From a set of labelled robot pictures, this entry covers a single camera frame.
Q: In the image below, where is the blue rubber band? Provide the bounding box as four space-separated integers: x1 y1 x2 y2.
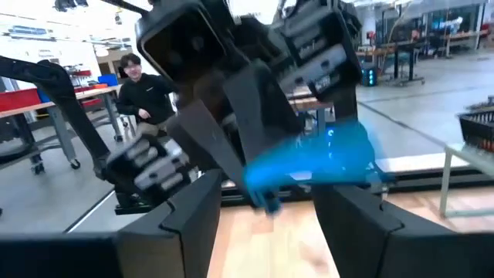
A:
242 122 389 215

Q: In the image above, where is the black slotted plastic basket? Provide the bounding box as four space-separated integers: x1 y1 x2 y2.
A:
458 110 494 154

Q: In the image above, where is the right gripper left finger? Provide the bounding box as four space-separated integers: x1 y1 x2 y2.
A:
0 168 224 278

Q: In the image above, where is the person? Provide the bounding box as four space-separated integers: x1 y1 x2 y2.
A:
115 53 179 137

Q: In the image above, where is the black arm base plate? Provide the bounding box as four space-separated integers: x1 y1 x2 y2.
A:
114 191 155 215

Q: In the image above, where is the grey workbench with wheels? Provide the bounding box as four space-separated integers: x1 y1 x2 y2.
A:
0 83 128 175

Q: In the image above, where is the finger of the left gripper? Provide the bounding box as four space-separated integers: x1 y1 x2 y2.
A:
165 99 258 204
222 60 306 165

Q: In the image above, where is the white small table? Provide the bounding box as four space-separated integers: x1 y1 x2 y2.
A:
438 141 494 218

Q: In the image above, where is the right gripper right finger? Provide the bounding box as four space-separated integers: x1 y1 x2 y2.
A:
311 185 494 278

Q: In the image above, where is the blue storage bin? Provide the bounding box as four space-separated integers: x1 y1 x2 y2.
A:
97 73 120 87

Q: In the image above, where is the wooden workbench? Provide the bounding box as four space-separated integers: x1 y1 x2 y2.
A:
354 29 494 86

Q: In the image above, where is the blue-lit computer tower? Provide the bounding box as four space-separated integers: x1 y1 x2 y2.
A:
360 66 378 88

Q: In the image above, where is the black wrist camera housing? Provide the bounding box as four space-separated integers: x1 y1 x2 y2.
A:
134 0 229 84

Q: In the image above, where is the red storage bin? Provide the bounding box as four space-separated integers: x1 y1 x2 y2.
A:
0 87 42 113

